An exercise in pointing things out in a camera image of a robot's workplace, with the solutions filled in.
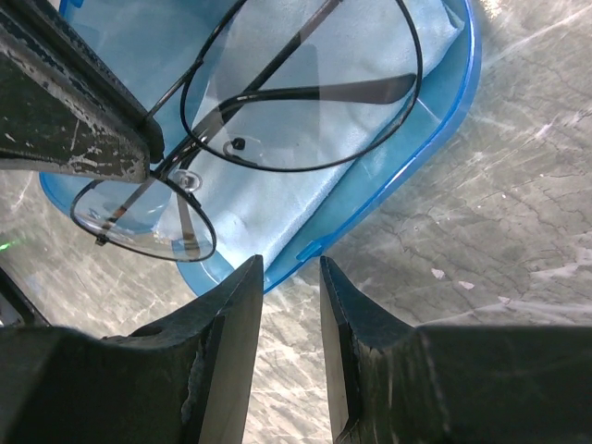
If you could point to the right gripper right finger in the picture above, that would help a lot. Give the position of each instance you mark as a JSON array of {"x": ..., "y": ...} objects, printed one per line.
[{"x": 389, "y": 382}]

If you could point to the black thin sunglasses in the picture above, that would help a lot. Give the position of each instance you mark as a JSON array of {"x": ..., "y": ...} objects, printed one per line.
[{"x": 127, "y": 217}]

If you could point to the light blue cleaning cloth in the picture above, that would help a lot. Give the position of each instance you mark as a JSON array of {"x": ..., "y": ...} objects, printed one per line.
[{"x": 294, "y": 96}]

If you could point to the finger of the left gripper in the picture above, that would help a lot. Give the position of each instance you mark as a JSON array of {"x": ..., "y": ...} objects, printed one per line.
[
  {"x": 52, "y": 121},
  {"x": 45, "y": 22}
]

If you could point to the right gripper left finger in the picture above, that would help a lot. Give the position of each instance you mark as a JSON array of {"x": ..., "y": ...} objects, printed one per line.
[{"x": 184, "y": 378}]

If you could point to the blue translucent glasses case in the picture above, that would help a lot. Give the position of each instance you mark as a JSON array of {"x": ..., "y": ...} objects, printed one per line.
[{"x": 152, "y": 45}]

